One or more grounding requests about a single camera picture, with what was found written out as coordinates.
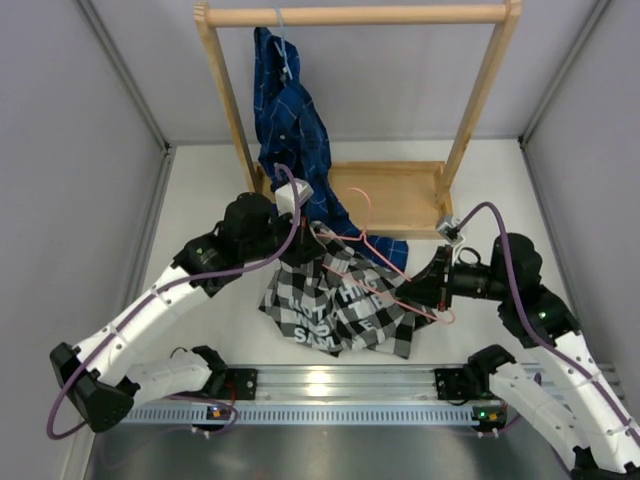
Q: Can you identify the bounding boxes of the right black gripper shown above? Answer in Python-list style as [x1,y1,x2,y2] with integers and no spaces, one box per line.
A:
[395,244,511,313]

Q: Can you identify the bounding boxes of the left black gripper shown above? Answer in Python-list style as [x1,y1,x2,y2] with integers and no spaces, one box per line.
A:
[241,207,327,269]

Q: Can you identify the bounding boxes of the black white checkered shirt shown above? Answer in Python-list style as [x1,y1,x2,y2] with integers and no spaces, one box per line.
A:
[258,222,436,359]

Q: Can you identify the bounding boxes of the pink wire hanger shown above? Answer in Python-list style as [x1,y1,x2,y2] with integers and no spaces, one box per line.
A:
[314,187,457,326]

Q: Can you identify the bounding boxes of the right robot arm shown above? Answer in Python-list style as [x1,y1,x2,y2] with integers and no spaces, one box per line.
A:
[397,233,639,479]

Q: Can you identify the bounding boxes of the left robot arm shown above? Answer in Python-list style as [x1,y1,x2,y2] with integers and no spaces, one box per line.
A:
[49,180,322,433]

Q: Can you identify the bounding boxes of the blue plaid shirt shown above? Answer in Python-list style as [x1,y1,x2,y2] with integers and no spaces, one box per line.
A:
[252,25,412,281]

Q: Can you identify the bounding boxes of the light blue hanger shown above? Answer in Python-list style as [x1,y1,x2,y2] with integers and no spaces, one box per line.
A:
[274,6,293,83]

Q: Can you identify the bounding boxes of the wooden clothes rack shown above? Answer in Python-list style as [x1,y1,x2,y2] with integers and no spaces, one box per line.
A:
[193,1,522,239]

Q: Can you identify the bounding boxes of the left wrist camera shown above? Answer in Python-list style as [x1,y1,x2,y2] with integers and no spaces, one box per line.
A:
[275,178,314,215]

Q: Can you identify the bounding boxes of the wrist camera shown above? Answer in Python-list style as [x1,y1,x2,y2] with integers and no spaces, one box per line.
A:
[275,178,314,215]
[436,215,464,246]

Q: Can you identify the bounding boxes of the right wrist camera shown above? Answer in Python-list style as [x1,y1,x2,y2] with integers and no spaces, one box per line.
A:
[436,215,464,246]

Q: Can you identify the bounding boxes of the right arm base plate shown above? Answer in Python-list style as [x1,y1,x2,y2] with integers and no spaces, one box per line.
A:
[434,367,472,405]

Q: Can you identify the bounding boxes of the aluminium mounting rail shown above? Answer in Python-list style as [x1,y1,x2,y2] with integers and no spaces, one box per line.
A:
[79,363,626,405]

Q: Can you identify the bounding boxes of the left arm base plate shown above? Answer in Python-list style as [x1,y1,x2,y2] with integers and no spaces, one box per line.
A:
[218,367,258,402]

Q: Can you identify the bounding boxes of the slotted cable duct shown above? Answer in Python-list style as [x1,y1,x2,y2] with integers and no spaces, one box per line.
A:
[123,403,505,426]

